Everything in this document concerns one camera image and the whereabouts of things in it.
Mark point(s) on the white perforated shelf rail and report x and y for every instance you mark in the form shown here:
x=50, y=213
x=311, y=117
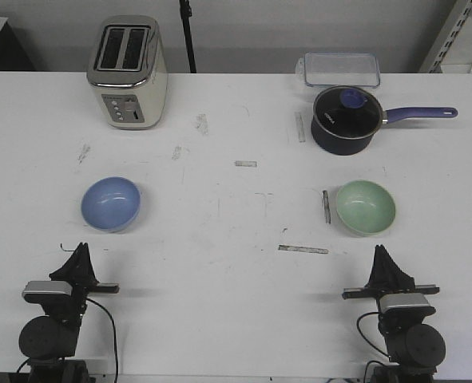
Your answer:
x=451, y=51

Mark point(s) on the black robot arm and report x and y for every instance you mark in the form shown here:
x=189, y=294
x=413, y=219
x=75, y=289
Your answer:
x=49, y=341
x=414, y=349

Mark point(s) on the glass pot lid blue knob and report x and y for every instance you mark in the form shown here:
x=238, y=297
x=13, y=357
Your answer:
x=347, y=112

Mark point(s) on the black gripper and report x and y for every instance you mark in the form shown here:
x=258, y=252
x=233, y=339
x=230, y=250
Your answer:
x=388, y=279
x=78, y=272

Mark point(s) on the dark blue saucepan with handle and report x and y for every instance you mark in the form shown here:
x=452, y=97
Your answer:
x=348, y=146

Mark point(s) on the clear plastic food container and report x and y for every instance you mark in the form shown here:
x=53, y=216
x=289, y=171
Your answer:
x=325, y=69

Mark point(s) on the cream and chrome toaster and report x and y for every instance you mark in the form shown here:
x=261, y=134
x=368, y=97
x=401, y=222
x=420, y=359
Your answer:
x=127, y=71

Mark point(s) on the blue bowl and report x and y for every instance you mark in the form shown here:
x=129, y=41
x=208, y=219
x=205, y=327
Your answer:
x=111, y=204

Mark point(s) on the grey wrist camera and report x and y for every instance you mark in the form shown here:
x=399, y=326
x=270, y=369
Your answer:
x=415, y=303
x=47, y=292

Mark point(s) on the green bowl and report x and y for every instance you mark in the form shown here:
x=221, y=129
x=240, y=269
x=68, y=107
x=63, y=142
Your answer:
x=365, y=207

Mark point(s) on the black tripod pole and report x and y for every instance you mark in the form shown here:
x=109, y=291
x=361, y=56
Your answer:
x=185, y=15

